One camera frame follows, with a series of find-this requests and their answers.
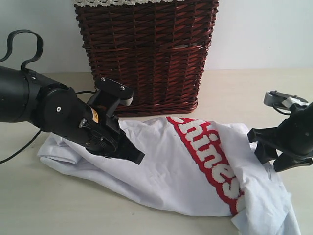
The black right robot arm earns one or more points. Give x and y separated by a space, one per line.
270 151

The dark red wicker basket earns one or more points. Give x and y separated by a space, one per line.
157 49

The beige lace basket liner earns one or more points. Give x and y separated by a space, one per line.
107 3

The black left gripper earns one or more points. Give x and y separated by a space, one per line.
95 129

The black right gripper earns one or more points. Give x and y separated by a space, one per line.
295 133

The white t-shirt red lettering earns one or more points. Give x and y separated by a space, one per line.
192 167

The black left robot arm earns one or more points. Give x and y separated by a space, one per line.
55 108

